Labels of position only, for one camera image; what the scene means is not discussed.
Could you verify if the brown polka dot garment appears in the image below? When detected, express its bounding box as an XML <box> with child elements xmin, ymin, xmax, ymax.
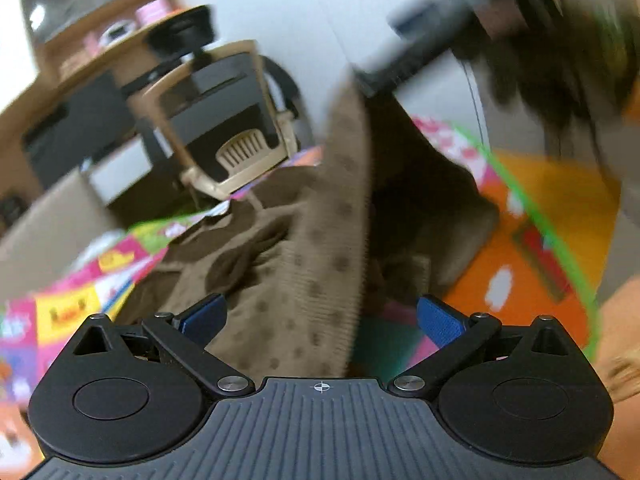
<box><xmin>120</xmin><ymin>80</ymin><xmax>501</xmax><ymax>381</ymax></box>

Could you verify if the orange clothing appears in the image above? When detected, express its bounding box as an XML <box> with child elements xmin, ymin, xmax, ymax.
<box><xmin>595</xmin><ymin>285</ymin><xmax>640</xmax><ymax>411</ymax></box>

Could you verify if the colourful printed blanket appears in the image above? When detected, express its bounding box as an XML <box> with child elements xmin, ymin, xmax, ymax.
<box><xmin>0</xmin><ymin>115</ymin><xmax>626</xmax><ymax>461</ymax></box>

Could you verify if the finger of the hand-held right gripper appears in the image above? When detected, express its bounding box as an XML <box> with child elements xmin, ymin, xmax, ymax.
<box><xmin>352</xmin><ymin>47</ymin><xmax>463</xmax><ymax>100</ymax></box>
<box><xmin>389</xmin><ymin>0</ymin><xmax>483</xmax><ymax>41</ymax></box>

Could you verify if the white wardrobe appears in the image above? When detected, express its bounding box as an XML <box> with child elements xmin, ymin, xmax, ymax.
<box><xmin>165</xmin><ymin>0</ymin><xmax>493</xmax><ymax>153</ymax></box>

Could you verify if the black computer tower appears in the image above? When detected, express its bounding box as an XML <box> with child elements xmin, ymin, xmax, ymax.
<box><xmin>20</xmin><ymin>70</ymin><xmax>138</xmax><ymax>188</ymax></box>

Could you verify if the wooden desk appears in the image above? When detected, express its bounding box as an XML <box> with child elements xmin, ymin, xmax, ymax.
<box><xmin>0</xmin><ymin>0</ymin><xmax>211</xmax><ymax>201</ymax></box>

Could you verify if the beige office chair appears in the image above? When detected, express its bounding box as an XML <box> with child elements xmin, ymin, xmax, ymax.
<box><xmin>125</xmin><ymin>5</ymin><xmax>313</xmax><ymax>201</ymax></box>

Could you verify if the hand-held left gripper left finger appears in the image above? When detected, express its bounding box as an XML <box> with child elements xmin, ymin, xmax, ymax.
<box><xmin>75</xmin><ymin>292</ymin><xmax>256</xmax><ymax>395</ymax></box>

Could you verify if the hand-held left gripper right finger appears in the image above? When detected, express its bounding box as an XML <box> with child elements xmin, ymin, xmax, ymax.
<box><xmin>391</xmin><ymin>296</ymin><xmax>571</xmax><ymax>401</ymax></box>

